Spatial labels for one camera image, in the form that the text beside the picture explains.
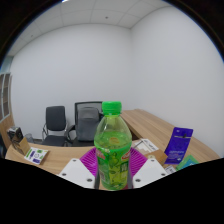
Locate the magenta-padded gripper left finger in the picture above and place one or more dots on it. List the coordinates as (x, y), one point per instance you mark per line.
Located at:
(77, 171)

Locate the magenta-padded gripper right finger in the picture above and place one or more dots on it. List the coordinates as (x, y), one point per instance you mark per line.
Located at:
(148, 171)

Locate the green drink bottle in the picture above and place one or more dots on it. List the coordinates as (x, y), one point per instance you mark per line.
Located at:
(112, 150)

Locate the purple package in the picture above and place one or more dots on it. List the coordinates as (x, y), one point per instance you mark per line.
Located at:
(179, 145)

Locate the green box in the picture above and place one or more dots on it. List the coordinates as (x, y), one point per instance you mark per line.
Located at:
(188, 162)

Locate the white printed leaflet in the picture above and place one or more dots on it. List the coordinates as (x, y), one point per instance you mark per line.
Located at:
(36, 156)

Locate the wooden side desk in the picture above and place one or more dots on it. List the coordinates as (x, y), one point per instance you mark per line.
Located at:
(153, 125)

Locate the mesh office chair with grey jacket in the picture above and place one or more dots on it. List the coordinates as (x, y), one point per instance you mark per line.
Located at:
(86, 125)

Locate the black office chair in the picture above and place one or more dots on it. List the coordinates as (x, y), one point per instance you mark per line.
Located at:
(55, 118)

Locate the dark brown printed box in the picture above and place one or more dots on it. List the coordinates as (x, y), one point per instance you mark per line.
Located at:
(14, 133)

